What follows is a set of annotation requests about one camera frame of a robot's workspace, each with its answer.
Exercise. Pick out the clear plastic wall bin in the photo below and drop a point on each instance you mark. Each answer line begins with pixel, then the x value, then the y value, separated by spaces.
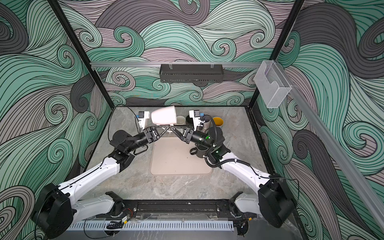
pixel 272 83

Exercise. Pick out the black corner frame post right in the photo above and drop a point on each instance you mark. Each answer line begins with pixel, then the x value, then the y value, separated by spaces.
pixel 287 27

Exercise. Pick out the black corner frame post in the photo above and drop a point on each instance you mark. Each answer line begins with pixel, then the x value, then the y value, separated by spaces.
pixel 287 27
pixel 78 47

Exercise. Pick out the black corner frame post left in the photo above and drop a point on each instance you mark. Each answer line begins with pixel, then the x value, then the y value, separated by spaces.
pixel 78 47

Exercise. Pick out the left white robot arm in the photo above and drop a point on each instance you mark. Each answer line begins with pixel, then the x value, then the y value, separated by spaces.
pixel 57 208

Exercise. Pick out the white ribbed mug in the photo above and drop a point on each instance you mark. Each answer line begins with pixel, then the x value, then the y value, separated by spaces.
pixel 181 120

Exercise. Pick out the aluminium wall rail back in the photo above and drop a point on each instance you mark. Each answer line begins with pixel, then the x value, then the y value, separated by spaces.
pixel 134 64

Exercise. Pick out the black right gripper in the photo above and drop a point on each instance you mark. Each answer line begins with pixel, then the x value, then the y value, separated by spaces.
pixel 188 136

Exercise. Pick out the light pink mug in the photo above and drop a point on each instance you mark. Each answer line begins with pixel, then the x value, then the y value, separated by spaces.
pixel 164 116

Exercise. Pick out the black wall tray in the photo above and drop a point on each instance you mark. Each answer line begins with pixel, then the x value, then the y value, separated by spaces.
pixel 191 73

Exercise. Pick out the black mug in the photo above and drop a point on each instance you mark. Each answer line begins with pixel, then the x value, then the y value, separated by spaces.
pixel 199 151

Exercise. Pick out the white slotted cable duct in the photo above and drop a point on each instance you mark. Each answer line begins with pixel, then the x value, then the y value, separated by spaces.
pixel 148 225

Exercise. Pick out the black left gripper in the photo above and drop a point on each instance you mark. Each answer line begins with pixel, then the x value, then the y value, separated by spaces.
pixel 151 135

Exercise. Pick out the aluminium wall rail right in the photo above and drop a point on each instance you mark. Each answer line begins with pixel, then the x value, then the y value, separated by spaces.
pixel 305 97

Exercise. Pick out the aluminium wall rail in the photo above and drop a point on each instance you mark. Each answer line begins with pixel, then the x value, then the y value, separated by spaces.
pixel 305 97
pixel 134 64

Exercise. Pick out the beige silicone drying mat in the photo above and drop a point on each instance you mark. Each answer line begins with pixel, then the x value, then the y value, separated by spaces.
pixel 171 157

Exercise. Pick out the blue butterfly mug yellow inside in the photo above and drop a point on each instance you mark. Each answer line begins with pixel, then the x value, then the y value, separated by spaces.
pixel 219 122

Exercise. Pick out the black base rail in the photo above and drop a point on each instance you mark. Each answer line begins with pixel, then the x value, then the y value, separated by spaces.
pixel 139 209

